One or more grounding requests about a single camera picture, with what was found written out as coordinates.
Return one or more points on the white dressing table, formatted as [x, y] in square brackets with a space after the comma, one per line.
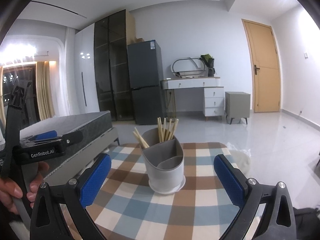
[200, 93]

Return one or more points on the dark glass cabinet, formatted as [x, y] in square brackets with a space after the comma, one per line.
[112, 35]

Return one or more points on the grey utensil holder cup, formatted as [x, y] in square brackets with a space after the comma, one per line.
[164, 163]

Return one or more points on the wooden chopstick in holder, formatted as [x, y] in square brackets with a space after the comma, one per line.
[141, 142]
[164, 128]
[160, 129]

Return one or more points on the dark grey refrigerator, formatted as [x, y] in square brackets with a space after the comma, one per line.
[146, 74]

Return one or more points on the grey nightstand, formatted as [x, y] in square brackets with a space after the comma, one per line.
[237, 106]

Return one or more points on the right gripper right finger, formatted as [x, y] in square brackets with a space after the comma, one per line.
[277, 221]

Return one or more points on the plastic bag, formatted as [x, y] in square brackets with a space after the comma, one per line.
[238, 154]

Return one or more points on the cream round stool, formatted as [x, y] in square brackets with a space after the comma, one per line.
[244, 166]

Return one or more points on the white wardrobe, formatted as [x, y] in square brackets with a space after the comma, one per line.
[84, 71]

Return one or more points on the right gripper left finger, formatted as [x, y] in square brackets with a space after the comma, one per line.
[47, 220]

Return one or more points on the cardboard box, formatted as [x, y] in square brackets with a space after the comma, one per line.
[138, 40]

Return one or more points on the beige curtain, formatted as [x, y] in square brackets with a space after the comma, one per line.
[43, 91]

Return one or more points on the grey bed frame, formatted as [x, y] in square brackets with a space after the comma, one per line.
[75, 164]

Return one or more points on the black bag with plant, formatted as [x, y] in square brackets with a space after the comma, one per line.
[209, 62]

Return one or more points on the oval vanity mirror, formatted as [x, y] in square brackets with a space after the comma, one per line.
[189, 67]

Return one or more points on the plaid checkered tablecloth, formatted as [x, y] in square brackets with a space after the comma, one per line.
[127, 208]

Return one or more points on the dark grey mattress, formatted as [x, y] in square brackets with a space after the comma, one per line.
[79, 130]

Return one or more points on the wooden door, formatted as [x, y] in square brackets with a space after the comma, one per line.
[265, 67]

